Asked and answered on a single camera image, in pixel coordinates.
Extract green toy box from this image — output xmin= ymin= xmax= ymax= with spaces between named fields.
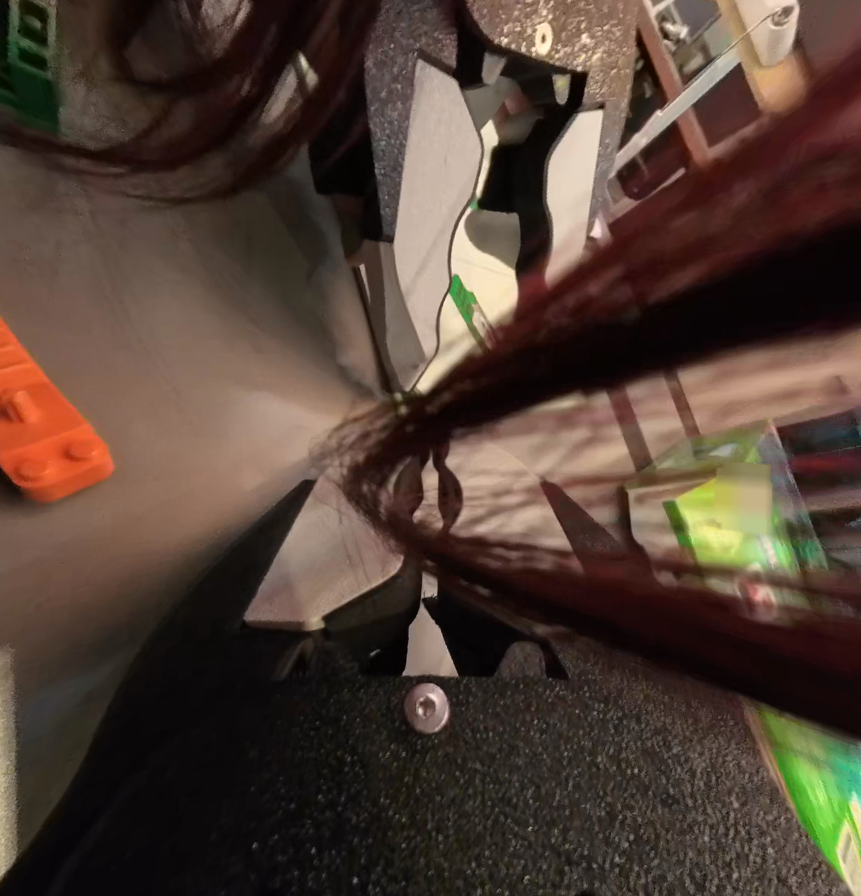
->
xmin=625 ymin=420 xmax=832 ymax=620
xmin=744 ymin=702 xmax=861 ymax=896

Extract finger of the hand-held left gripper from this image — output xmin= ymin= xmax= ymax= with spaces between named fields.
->
xmin=481 ymin=73 xmax=606 ymax=281
xmin=360 ymin=55 xmax=485 ymax=403

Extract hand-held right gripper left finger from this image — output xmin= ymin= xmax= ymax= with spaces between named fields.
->
xmin=245 ymin=448 xmax=438 ymax=674

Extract white stand with tan band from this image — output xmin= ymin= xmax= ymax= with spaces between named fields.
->
xmin=609 ymin=0 xmax=812 ymax=204

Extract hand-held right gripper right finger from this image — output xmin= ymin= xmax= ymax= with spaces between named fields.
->
xmin=423 ymin=441 xmax=592 ymax=678

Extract person's dark red hair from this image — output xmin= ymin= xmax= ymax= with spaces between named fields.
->
xmin=0 ymin=0 xmax=861 ymax=746

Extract green brick build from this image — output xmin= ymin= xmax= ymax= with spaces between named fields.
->
xmin=0 ymin=0 xmax=62 ymax=135

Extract brick instruction booklet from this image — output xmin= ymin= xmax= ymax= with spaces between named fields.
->
xmin=444 ymin=206 xmax=529 ymax=354

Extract grey desk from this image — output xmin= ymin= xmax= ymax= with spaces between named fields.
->
xmin=0 ymin=133 xmax=403 ymax=890

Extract orange brick separator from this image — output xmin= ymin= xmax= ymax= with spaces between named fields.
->
xmin=0 ymin=294 xmax=115 ymax=504

